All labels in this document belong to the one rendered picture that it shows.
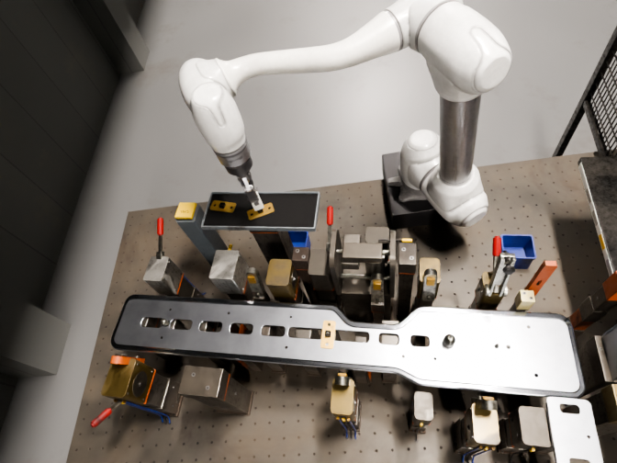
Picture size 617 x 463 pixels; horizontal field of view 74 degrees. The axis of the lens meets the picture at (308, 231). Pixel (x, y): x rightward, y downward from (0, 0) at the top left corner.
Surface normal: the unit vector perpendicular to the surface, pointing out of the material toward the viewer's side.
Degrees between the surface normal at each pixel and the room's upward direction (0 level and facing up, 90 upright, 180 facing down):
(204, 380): 0
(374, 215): 0
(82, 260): 0
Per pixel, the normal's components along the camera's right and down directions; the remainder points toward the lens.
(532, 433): -0.16, -0.53
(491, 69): 0.41, 0.68
